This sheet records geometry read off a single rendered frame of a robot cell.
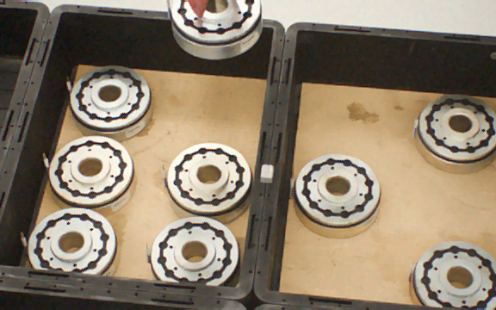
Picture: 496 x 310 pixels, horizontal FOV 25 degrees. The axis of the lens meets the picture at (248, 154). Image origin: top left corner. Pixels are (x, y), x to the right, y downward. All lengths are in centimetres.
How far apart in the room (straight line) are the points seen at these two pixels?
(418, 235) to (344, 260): 10
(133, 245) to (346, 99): 34
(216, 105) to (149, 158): 12
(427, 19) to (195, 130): 48
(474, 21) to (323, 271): 59
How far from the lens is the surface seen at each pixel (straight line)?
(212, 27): 123
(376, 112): 143
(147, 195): 135
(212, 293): 116
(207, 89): 145
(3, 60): 152
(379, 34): 138
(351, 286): 128
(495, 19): 174
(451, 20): 173
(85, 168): 136
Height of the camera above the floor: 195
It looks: 54 degrees down
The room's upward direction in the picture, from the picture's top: 1 degrees counter-clockwise
